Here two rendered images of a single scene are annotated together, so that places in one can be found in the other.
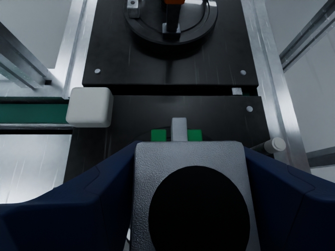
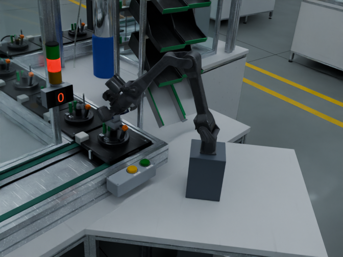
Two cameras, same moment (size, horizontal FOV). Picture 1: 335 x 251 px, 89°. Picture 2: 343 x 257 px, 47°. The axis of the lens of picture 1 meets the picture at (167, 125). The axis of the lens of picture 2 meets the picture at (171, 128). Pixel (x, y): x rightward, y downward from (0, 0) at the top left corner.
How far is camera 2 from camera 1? 1.66 m
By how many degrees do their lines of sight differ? 47
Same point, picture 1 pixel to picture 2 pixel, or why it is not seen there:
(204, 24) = (91, 113)
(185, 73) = (95, 124)
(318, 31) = not seen: hidden behind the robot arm
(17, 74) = (59, 137)
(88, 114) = (84, 135)
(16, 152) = (64, 163)
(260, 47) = not seen: hidden behind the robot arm
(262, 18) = not seen: hidden behind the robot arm
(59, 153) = (76, 158)
